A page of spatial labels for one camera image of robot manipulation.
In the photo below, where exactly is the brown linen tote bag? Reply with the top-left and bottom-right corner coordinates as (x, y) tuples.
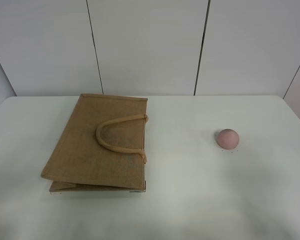
(41, 94), (148, 193)

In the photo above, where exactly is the pink peach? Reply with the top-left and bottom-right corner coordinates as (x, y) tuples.
(216, 129), (240, 150)

